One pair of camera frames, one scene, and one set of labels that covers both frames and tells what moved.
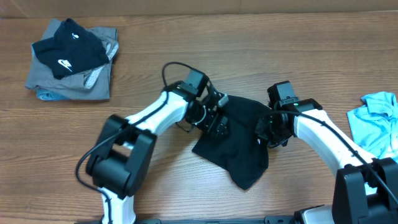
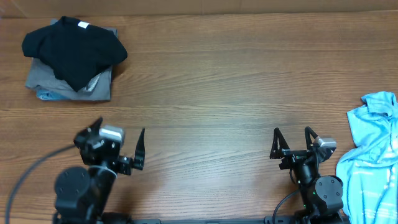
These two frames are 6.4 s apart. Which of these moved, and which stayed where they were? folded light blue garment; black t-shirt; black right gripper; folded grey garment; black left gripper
Moved: black left gripper; black right gripper; black t-shirt
Stayed: folded light blue garment; folded grey garment
